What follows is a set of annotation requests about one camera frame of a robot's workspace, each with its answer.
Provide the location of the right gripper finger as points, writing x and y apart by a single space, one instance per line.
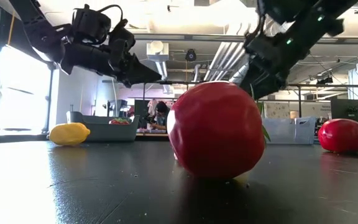
253 82
272 84

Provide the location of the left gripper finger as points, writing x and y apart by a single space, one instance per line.
143 67
135 79

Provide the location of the yellow toy lemon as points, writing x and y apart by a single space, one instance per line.
242 178
69 134

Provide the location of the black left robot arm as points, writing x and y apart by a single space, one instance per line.
42 34

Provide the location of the white ceiling pipes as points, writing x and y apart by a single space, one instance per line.
221 62

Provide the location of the person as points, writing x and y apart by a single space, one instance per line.
162 119

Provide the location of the clear plastic basket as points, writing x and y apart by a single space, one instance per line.
291 130

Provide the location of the black spotlight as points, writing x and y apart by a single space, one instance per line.
325 80

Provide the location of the dark grey plastic basket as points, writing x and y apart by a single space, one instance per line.
104 132

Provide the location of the black computer monitor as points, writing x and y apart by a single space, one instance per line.
349 109

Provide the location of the silver ventilation duct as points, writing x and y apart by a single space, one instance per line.
239 74

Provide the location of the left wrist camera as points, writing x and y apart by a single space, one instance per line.
92 23

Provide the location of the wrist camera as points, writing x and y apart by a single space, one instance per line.
92 23
278 9

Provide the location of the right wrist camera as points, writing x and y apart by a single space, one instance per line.
278 9

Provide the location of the black ceiling camera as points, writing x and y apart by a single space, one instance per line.
190 55

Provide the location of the black metal frame rail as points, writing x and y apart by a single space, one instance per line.
337 85

